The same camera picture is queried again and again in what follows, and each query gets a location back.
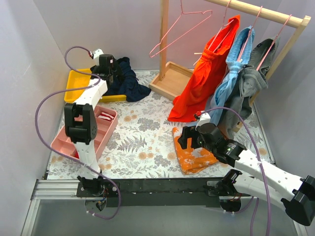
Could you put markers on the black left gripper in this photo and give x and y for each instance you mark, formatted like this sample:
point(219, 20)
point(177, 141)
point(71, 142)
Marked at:
point(114, 73)

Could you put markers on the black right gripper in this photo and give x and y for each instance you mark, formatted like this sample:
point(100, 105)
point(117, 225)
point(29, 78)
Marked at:
point(186, 135)

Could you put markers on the navy blue shorts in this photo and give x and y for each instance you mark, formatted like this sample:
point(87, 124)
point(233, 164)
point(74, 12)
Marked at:
point(125, 82)

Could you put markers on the pink wire hanger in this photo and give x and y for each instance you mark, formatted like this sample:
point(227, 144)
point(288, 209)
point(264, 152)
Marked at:
point(166, 29)

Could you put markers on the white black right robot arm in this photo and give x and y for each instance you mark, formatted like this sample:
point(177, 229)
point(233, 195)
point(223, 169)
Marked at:
point(291, 193)

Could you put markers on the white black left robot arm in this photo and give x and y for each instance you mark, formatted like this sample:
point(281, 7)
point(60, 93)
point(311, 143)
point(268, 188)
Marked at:
point(90, 127)

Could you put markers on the orange red shorts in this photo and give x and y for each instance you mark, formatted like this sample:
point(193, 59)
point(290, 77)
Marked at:
point(207, 74)

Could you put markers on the grey shorts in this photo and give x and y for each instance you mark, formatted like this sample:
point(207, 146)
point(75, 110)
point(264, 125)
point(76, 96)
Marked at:
point(248, 83)

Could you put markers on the light blue shorts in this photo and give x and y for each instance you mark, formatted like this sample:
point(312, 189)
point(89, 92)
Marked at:
point(228, 54)

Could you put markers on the pink hanger under grey shorts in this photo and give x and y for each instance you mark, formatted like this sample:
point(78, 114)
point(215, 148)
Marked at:
point(271, 45)

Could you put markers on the orange white folded cloth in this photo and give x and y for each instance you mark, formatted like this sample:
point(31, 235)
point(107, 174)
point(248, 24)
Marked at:
point(191, 160)

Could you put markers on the yellow plastic tray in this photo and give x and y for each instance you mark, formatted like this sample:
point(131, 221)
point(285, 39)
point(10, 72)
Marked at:
point(78, 80)

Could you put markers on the red white striped sock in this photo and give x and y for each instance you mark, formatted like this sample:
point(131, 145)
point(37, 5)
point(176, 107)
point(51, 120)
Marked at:
point(106, 116)

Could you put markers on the pink divided organizer tray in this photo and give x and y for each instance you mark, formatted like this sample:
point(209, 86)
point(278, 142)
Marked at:
point(105, 129)

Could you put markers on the floral patterned table mat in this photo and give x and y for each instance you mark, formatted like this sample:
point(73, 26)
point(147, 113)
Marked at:
point(142, 145)

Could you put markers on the wooden clothes rack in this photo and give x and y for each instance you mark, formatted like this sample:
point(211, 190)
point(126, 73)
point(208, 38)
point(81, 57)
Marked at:
point(173, 78)

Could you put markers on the red cloth in organizer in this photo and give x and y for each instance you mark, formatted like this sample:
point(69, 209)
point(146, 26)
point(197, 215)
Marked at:
point(75, 154)

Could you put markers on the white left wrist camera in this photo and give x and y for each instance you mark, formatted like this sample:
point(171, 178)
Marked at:
point(96, 54)

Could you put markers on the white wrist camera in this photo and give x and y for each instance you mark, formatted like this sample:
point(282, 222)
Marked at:
point(202, 118)
point(96, 54)

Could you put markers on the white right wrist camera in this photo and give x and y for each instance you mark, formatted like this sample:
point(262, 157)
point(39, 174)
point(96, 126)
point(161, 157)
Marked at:
point(202, 118)

